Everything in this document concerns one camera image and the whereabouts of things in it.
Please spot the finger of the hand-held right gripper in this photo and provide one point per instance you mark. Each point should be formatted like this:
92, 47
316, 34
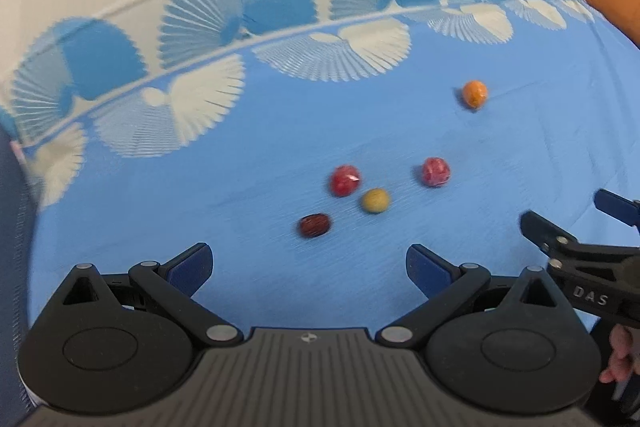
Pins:
617, 207
542, 229

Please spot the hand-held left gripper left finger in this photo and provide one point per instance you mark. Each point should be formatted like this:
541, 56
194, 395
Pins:
190, 269

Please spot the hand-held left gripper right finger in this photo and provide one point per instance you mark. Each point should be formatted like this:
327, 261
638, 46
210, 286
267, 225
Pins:
427, 269

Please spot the green jujube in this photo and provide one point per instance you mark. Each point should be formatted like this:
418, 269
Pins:
375, 200

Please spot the red fruit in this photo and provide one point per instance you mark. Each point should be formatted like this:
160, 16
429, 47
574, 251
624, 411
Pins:
345, 180
436, 171

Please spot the dark red jujube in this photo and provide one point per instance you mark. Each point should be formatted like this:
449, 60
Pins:
314, 225

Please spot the orange mandarin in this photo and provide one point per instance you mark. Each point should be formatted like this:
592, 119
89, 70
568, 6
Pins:
474, 93

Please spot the person's right hand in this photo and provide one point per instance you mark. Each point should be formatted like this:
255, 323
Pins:
620, 352

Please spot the blue fan-print bedsheet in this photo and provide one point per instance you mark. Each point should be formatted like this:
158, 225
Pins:
200, 207

